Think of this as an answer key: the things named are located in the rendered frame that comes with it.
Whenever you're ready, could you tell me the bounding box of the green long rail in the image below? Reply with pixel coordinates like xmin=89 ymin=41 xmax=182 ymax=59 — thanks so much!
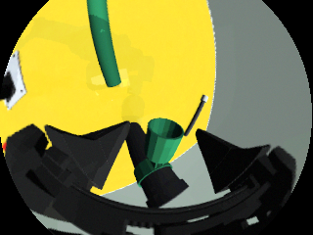
xmin=86 ymin=0 xmax=122 ymax=87

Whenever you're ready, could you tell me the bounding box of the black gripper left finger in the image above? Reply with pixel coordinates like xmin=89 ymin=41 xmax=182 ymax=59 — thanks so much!
xmin=43 ymin=120 xmax=130 ymax=189

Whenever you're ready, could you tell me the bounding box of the black rod with silver end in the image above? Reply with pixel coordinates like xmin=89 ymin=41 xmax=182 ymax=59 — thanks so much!
xmin=184 ymin=95 xmax=208 ymax=136

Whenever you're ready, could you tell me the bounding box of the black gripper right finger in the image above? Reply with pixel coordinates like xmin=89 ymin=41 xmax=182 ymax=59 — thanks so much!
xmin=196 ymin=128 xmax=271 ymax=195

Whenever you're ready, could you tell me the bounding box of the black post with cap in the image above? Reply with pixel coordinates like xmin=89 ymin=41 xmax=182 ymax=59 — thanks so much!
xmin=125 ymin=121 xmax=189 ymax=209

